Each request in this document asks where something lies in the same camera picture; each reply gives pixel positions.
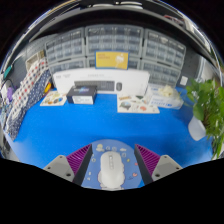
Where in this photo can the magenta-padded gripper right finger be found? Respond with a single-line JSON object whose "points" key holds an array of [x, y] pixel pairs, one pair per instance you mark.
{"points": [[165, 166]]}

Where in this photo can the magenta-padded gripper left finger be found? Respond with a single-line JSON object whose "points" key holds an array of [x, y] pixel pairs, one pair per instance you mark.
{"points": [[60, 166]]}

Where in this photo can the white computer mouse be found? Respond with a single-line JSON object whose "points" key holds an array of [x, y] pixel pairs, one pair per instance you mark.
{"points": [[110, 170]]}

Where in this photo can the navy polka dot cloth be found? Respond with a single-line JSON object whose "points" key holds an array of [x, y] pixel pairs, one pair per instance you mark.
{"points": [[20, 115]]}

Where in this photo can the white tissue pack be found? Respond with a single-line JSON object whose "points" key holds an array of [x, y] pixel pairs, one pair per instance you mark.
{"points": [[163, 100]]}

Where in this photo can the small black labelled box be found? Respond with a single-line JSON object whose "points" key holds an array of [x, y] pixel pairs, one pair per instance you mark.
{"points": [[81, 96]]}

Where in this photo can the green potted plant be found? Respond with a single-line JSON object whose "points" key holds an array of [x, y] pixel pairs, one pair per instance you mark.
{"points": [[206, 103]]}

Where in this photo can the long white keyboard box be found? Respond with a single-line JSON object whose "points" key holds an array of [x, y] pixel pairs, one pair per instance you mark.
{"points": [[66, 80]]}

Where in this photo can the purple plastic object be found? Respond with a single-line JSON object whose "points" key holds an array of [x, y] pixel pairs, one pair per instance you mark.
{"points": [[10, 94]]}

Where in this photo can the red blue checkered cloth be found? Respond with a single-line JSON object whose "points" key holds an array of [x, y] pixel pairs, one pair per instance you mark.
{"points": [[30, 80]]}

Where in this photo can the teal plastic holder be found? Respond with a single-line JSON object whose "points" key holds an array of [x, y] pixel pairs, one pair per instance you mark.
{"points": [[7, 71]]}

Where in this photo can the white plastic basket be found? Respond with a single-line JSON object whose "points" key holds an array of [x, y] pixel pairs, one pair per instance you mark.
{"points": [[33, 60]]}

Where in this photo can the yellow and blue box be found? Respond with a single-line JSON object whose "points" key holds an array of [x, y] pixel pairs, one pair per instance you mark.
{"points": [[110, 60]]}

